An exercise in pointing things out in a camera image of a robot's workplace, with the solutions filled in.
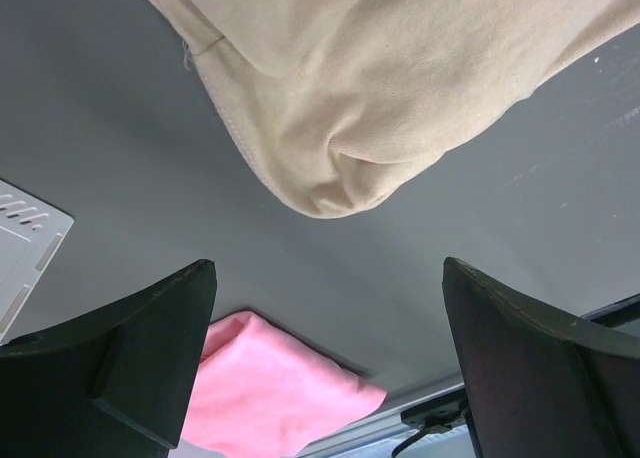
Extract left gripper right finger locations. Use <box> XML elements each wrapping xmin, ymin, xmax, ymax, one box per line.
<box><xmin>442</xmin><ymin>257</ymin><xmax>639</xmax><ymax>457</ymax></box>

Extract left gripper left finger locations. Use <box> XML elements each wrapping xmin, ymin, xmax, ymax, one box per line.
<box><xmin>1</xmin><ymin>260</ymin><xmax>217</xmax><ymax>457</ymax></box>

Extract beige t shirt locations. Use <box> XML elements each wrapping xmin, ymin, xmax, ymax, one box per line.
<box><xmin>148</xmin><ymin>0</ymin><xmax>639</xmax><ymax>219</ymax></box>

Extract pink folded t shirt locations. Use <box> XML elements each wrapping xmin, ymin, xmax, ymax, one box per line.
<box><xmin>181</xmin><ymin>311</ymin><xmax>386</xmax><ymax>457</ymax></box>

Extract white perforated file organizer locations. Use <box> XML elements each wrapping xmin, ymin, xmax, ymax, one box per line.
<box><xmin>0</xmin><ymin>181</ymin><xmax>74</xmax><ymax>335</ymax></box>

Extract aluminium mounting rail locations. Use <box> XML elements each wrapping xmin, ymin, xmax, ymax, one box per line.
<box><xmin>298</xmin><ymin>370</ymin><xmax>464</xmax><ymax>457</ymax></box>

